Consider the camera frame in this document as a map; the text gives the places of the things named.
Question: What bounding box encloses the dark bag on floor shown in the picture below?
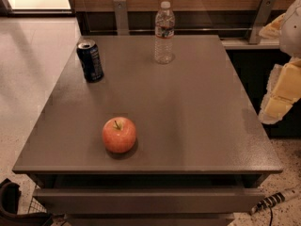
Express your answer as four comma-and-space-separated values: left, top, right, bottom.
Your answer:
0, 179, 53, 226

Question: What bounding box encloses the grey drawer cabinet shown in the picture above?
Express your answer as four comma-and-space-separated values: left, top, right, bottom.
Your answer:
13, 36, 282, 226

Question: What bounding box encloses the wire basket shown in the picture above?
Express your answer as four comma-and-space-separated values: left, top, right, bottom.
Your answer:
27, 196, 47, 214

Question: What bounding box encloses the striped cable on floor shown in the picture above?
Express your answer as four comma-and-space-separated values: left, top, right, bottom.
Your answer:
249, 186, 301, 216

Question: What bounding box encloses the right metal wall bracket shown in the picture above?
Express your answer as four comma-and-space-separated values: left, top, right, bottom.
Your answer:
248, 0, 276, 44

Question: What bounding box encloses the metal wall bracket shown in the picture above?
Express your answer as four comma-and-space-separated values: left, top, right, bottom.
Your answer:
114, 0, 130, 36
248, 0, 276, 44

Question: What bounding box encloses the left metal wall bracket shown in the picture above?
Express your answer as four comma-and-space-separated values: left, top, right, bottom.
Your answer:
114, 0, 130, 36

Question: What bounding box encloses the red apple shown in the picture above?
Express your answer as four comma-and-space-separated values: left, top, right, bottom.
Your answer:
102, 117, 136, 153

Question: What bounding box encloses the clear plastic water bottle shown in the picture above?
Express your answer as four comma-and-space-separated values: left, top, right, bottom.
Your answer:
154, 1, 175, 64

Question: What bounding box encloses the dark blue soda can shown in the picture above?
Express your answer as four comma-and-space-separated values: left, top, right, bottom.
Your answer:
76, 39, 104, 83

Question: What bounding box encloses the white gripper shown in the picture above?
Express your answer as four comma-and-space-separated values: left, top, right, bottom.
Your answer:
259, 0, 301, 124

